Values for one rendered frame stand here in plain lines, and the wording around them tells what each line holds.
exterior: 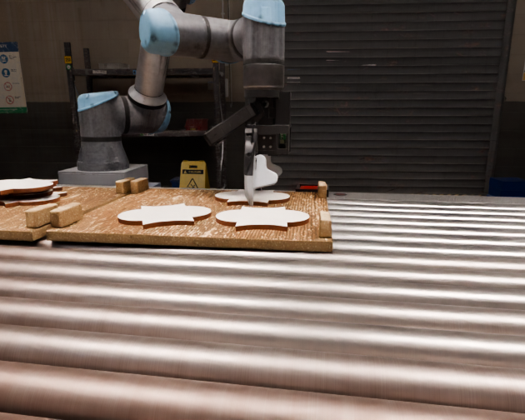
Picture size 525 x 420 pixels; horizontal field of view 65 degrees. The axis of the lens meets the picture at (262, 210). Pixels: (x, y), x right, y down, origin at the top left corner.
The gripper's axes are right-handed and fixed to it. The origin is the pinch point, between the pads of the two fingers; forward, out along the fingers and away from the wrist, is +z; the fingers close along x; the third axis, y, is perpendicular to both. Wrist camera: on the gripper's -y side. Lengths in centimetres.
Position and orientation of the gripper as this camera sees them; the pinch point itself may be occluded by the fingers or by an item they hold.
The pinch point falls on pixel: (252, 196)
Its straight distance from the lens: 80.3
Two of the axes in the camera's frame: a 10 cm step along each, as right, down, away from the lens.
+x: 1.3, -2.3, 9.7
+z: -0.1, 9.7, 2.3
